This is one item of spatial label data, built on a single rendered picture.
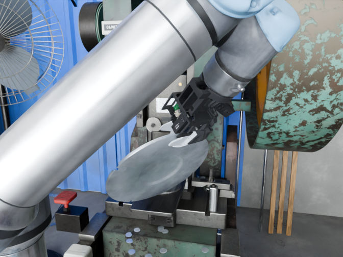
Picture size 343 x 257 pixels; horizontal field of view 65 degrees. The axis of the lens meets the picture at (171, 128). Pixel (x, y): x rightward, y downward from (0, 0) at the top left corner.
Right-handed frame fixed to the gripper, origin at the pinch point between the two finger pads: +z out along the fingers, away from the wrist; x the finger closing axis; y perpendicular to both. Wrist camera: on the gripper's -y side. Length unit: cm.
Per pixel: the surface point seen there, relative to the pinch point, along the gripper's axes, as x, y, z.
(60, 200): -9, 17, 49
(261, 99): -13, -56, 9
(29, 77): -75, 11, 61
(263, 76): -23, -64, 7
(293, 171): 14, -135, 66
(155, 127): -17.3, -14.8, 24.7
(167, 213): 11.4, -4.8, 25.6
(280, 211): 33, -129, 90
